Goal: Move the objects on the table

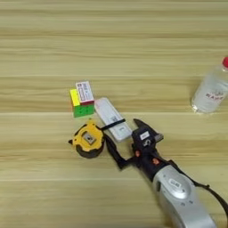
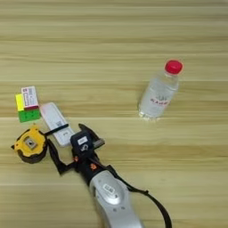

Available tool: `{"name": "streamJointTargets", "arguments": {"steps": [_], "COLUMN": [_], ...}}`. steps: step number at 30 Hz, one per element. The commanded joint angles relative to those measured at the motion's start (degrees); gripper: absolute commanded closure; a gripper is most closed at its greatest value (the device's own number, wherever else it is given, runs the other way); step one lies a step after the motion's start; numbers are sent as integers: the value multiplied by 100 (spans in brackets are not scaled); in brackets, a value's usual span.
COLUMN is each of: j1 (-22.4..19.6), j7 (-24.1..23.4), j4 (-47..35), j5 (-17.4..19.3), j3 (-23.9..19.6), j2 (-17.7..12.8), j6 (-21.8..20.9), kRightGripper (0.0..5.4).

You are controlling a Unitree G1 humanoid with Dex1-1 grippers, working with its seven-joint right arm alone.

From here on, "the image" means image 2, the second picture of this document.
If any multicolour puzzle cube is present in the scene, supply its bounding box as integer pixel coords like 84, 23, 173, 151
14, 93, 42, 124

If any white rectangular device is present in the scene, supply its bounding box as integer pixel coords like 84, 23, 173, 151
39, 102, 76, 148

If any clear bottle with red cap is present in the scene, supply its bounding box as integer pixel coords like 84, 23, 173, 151
136, 59, 184, 120

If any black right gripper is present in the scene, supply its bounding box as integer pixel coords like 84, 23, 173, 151
46, 123, 109, 185

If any yellow black tape measure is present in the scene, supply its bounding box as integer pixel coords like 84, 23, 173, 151
10, 123, 70, 165

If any small white pink box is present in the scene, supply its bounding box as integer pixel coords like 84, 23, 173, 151
20, 85, 40, 110

